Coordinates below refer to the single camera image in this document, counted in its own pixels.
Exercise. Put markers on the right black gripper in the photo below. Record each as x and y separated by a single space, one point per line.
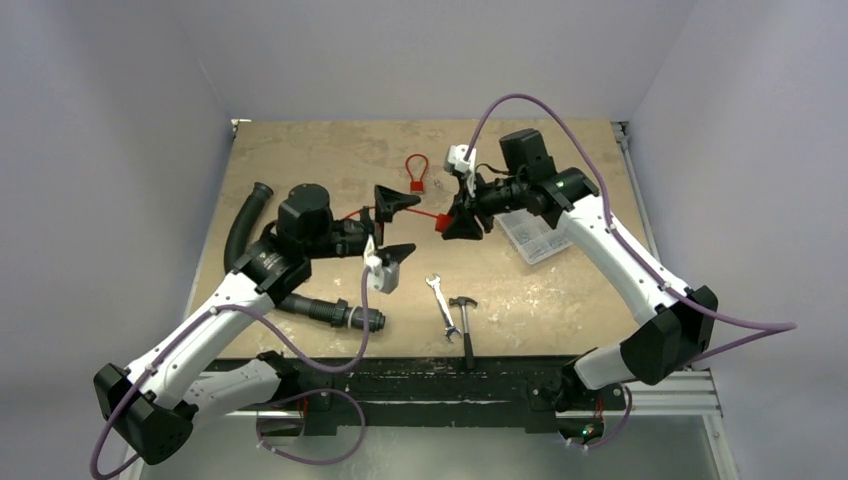
468 201

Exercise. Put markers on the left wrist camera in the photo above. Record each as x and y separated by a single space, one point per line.
383 278

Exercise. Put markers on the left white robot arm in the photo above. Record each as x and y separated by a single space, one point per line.
156 401

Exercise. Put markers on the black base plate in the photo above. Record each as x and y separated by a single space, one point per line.
519 392

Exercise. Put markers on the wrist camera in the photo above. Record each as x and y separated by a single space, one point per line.
383 278
460 162

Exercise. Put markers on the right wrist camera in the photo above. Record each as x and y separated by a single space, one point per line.
460 162

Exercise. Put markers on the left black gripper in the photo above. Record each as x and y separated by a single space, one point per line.
387 204

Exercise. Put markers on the black handled hammer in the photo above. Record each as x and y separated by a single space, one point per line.
464 302

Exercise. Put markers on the silver wrench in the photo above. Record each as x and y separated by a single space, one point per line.
450 328

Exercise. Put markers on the clear plastic screw box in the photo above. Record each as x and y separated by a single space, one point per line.
531 236

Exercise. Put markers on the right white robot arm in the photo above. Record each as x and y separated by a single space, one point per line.
673 329

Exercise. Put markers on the small red cable padlock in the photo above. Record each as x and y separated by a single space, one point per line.
416 166

